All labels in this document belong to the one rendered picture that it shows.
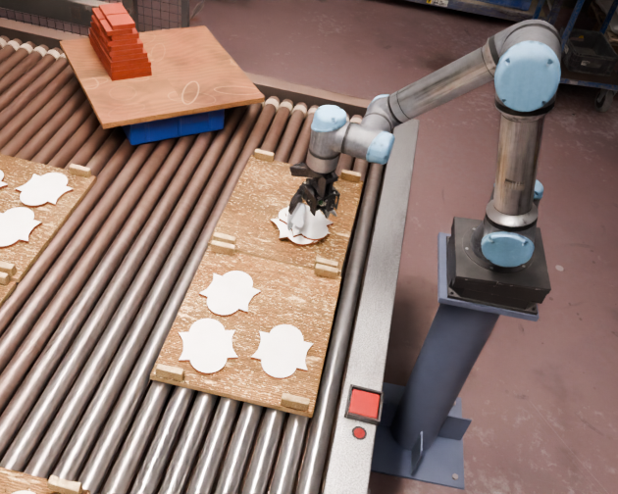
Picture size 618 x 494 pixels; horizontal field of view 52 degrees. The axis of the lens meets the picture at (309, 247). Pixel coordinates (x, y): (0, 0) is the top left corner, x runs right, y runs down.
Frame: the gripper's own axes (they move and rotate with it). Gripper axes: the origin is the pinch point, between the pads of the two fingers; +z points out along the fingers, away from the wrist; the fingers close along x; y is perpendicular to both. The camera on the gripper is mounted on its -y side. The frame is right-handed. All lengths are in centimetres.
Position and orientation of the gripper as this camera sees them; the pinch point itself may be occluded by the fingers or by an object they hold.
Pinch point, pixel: (306, 221)
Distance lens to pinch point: 171.3
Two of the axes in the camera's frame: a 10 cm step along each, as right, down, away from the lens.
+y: 5.2, 6.4, -5.7
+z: -1.3, 7.2, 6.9
